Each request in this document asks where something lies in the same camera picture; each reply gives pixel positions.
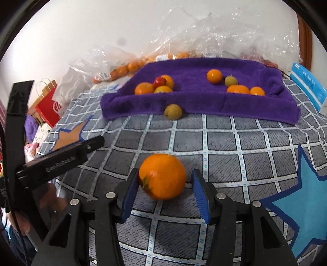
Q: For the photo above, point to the blue tissue pack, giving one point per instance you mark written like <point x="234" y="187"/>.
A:
<point x="310" y="86"/>

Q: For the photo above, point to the plastic bag of kumquats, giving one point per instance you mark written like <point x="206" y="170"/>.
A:
<point x="109" y="63"/>

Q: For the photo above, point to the small red tomato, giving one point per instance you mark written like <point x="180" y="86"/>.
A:
<point x="159" y="81"/>

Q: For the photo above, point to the crumpled clear plastic bag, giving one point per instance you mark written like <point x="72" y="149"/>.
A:
<point x="238" y="35"/>

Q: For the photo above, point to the white plastic bag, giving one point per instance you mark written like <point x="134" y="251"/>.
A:
<point x="70" y="86"/>

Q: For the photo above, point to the large orange mandarin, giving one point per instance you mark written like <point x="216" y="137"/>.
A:
<point x="238" y="89"/>
<point x="144" y="88"/>
<point x="162" y="176"/>

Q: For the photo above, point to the purple fleece towel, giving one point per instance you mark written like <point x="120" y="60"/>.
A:
<point x="196" y="95"/>

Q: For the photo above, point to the oval orange kumquat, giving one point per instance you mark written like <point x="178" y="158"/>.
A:
<point x="169" y="81"/>

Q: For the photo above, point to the grey checkered star blanket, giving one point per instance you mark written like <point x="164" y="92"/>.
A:
<point x="246" y="159"/>

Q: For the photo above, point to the larger green-yellow fruit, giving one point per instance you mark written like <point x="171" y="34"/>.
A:
<point x="173" y="112"/>

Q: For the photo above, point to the small green-yellow fruit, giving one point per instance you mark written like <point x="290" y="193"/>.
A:
<point x="230" y="80"/>

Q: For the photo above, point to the small round orange kumquat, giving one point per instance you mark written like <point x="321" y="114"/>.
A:
<point x="257" y="91"/>

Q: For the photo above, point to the brown wooden frame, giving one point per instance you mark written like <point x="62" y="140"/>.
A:
<point x="305" y="43"/>

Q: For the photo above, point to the person's left hand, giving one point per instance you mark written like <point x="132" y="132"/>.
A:
<point x="49" y="206"/>

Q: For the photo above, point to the red paper shopping bag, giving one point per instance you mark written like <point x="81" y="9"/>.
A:
<point x="44" y="109"/>

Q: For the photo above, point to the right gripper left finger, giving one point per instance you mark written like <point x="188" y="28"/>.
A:
<point x="67" y="243"/>

